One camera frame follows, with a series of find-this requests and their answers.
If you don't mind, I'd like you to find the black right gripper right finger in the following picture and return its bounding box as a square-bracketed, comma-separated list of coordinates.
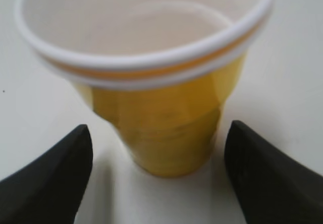
[224, 120, 322, 223]

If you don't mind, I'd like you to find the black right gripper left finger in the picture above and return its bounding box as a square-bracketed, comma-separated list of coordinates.
[1, 125, 93, 223]

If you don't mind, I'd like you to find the yellow paper cup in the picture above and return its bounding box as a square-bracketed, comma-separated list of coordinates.
[15, 0, 275, 177]

